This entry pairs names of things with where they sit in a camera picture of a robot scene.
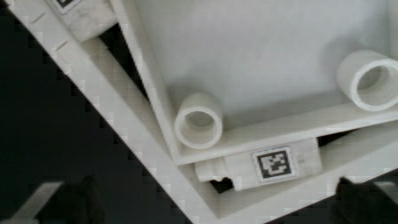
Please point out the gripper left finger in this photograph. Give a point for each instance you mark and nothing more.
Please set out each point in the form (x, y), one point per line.
(32, 206)

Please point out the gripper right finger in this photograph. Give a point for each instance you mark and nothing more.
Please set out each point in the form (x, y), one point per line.
(366, 203)

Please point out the white square tabletop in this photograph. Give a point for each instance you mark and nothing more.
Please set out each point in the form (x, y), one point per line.
(253, 50)

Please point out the white table leg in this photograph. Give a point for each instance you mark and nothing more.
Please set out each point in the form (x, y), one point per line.
(265, 166)
(87, 16)

